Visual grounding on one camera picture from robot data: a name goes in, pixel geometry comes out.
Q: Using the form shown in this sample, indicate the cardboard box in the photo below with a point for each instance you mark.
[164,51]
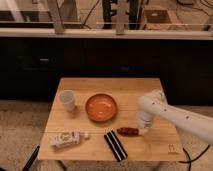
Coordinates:
[158,19]

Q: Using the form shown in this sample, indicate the black white striped block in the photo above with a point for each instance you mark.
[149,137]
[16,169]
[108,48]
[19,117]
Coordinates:
[115,145]

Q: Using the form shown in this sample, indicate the black cabinet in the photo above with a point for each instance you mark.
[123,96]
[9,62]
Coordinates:
[30,68]

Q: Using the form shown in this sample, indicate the white plastic cup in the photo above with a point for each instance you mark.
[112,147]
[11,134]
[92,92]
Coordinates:
[67,99]

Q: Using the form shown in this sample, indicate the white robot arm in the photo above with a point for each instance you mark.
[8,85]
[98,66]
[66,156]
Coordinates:
[154,104]

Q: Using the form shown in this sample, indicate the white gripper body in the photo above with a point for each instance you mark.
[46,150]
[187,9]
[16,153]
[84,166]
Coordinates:
[143,131]

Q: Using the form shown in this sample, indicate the small white cube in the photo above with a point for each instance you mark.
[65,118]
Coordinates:
[86,135]

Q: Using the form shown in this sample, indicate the white carton box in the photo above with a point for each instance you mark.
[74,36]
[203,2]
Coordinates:
[65,139]

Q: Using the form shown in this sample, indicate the orange bowl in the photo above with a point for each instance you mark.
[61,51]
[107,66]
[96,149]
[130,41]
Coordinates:
[101,107]

